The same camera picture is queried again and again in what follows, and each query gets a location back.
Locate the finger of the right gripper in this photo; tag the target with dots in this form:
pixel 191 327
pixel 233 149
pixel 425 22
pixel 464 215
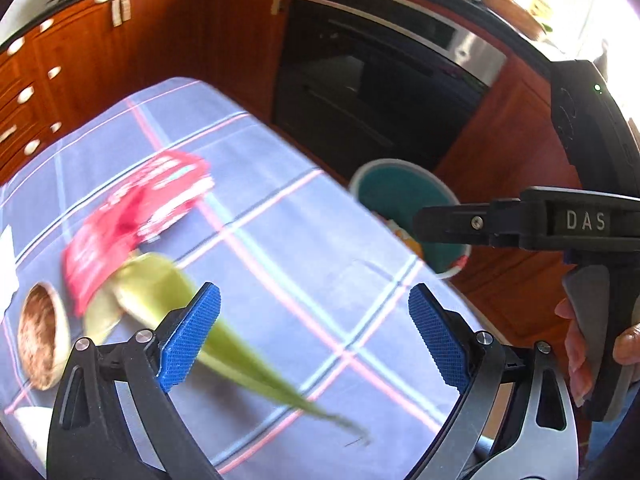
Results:
pixel 493 224

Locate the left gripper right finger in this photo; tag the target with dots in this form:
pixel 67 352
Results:
pixel 513 418

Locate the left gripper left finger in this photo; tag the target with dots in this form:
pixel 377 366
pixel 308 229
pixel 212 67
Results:
pixel 89 437

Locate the white floral paper cup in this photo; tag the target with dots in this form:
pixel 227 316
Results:
pixel 35 422

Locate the brown coconut shell bowl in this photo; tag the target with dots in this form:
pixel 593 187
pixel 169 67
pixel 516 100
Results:
pixel 43 336

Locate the green corn husk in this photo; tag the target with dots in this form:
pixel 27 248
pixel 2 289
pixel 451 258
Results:
pixel 152 290

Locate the red snack wrapper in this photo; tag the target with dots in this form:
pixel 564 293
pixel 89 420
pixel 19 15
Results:
pixel 153 198

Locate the teal trash bin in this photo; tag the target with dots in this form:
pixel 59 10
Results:
pixel 396 190

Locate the wooden kitchen cabinet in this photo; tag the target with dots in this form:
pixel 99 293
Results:
pixel 72 66

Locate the flat white paper piece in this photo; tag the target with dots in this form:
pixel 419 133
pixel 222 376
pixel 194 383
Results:
pixel 9 283

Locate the blue checkered tablecloth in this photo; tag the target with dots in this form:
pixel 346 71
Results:
pixel 308 278

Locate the black built-in oven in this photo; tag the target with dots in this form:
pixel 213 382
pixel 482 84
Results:
pixel 368 79

